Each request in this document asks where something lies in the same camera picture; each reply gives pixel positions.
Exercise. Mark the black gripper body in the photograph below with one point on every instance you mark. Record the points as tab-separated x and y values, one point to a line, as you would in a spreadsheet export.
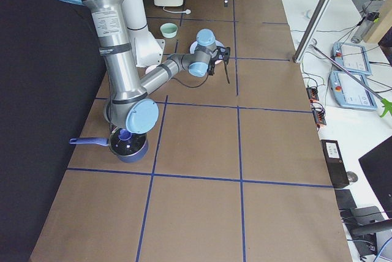
212	65

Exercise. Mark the blue plate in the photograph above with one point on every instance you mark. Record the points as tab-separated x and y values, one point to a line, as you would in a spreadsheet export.
194	44

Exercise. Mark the green bowl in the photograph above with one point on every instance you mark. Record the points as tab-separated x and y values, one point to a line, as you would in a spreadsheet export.
169	30

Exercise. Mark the pink bowl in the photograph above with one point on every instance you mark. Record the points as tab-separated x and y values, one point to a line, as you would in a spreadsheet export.
150	69

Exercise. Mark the orange terminal connector block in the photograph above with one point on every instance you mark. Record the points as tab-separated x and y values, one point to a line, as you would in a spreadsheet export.
312	93

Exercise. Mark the dark blue pot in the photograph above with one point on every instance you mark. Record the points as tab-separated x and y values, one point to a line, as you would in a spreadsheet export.
127	146

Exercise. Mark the near blue teach pendant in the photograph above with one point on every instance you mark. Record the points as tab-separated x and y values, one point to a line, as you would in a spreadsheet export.
349	94

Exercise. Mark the blue teach pendant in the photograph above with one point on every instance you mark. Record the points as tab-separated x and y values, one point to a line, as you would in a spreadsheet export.
349	94
352	57

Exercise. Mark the far blue teach pendant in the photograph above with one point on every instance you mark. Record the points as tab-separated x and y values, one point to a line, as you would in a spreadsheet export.
352	57

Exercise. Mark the black power adapter box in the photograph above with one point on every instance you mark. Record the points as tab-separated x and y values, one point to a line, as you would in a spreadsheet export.
335	165

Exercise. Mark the black monitor corner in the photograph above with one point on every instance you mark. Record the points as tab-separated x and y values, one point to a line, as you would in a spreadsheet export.
376	165

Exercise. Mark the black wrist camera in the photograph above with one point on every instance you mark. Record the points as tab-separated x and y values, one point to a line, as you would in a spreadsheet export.
223	53

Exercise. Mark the aluminium frame post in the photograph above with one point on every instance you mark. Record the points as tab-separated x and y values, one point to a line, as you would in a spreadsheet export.
320	9

